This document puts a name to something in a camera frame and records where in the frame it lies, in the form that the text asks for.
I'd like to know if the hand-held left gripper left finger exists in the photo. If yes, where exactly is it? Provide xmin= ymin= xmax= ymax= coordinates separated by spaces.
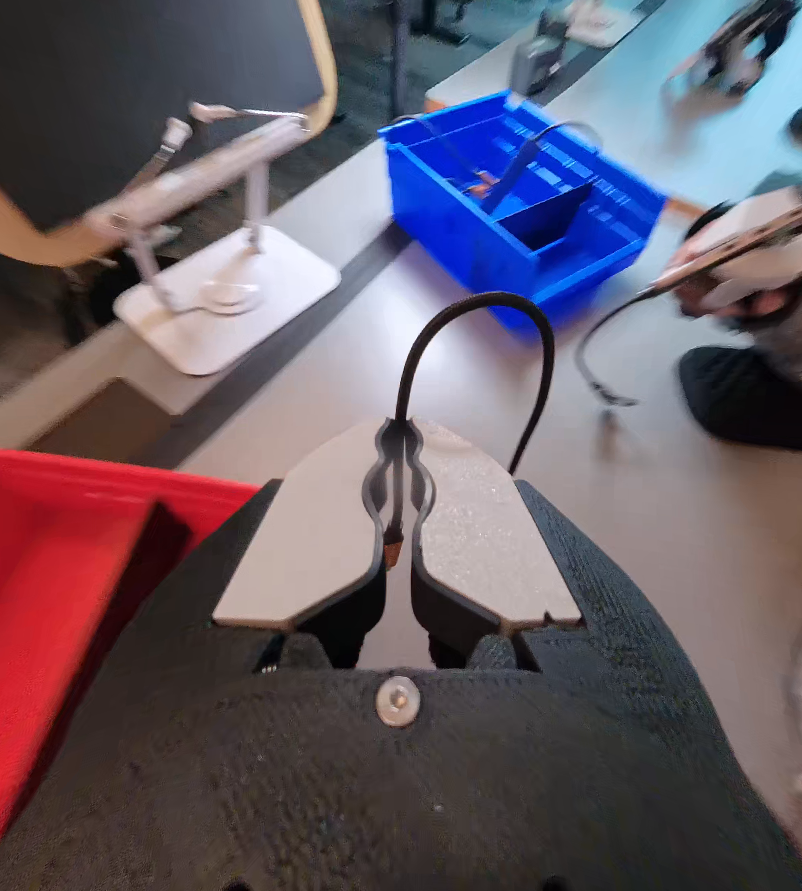
xmin=213 ymin=420 xmax=395 ymax=665

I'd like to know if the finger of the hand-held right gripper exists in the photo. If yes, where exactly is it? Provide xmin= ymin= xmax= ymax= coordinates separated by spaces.
xmin=703 ymin=233 xmax=802 ymax=309
xmin=682 ymin=187 xmax=802 ymax=246

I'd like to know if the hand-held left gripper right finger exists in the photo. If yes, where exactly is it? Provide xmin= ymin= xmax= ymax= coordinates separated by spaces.
xmin=408 ymin=416 xmax=583 ymax=661

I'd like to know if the grey usb hub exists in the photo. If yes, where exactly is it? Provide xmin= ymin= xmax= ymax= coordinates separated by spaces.
xmin=481 ymin=136 xmax=544 ymax=213
xmin=641 ymin=184 xmax=802 ymax=293

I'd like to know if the orange plug usb-c cable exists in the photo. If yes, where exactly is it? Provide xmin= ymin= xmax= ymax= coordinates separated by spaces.
xmin=392 ymin=113 xmax=498 ymax=194
xmin=385 ymin=292 xmax=556 ymax=568

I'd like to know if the red storage bin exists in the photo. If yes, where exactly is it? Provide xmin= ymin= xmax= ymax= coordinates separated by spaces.
xmin=0 ymin=449 xmax=263 ymax=888

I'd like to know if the blue storage bin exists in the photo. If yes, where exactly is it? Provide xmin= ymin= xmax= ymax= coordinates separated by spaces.
xmin=379 ymin=90 xmax=669 ymax=342

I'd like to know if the person's right hand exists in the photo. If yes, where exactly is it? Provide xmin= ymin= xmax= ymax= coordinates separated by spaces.
xmin=665 ymin=259 xmax=791 ymax=333

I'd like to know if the black white handheld device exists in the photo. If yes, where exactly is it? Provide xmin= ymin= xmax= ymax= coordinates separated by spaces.
xmin=661 ymin=0 xmax=802 ymax=95

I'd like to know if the white board stand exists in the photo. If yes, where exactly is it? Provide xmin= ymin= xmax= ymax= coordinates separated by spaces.
xmin=84 ymin=101 xmax=342 ymax=377

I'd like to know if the dark grey box device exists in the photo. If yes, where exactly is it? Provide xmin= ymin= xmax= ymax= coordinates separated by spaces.
xmin=508 ymin=31 xmax=569 ymax=98

